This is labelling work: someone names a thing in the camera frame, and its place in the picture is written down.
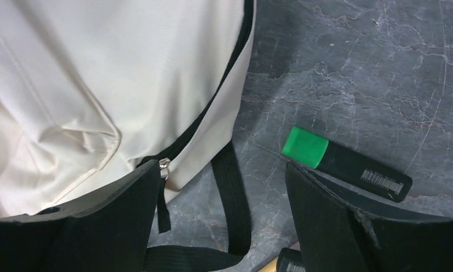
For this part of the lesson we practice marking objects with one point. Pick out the purple highlighter pen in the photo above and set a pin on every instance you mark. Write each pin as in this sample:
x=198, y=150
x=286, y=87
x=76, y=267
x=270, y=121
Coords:
x=290, y=260

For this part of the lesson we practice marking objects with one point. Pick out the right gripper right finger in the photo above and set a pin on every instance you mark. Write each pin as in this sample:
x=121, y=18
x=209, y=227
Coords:
x=341, y=230

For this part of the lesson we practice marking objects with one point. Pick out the beige canvas backpack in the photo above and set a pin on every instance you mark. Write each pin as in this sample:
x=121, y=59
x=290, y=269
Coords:
x=92, y=90

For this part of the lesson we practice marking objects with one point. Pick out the green highlighter pen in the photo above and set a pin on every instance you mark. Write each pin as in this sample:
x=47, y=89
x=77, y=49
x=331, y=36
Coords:
x=346, y=165

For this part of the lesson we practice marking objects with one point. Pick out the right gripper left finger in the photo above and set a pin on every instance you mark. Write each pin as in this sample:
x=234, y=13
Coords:
x=105, y=230

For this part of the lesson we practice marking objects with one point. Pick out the orange highlighter pen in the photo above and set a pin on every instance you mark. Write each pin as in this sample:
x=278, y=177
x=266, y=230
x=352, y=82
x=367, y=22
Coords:
x=270, y=267

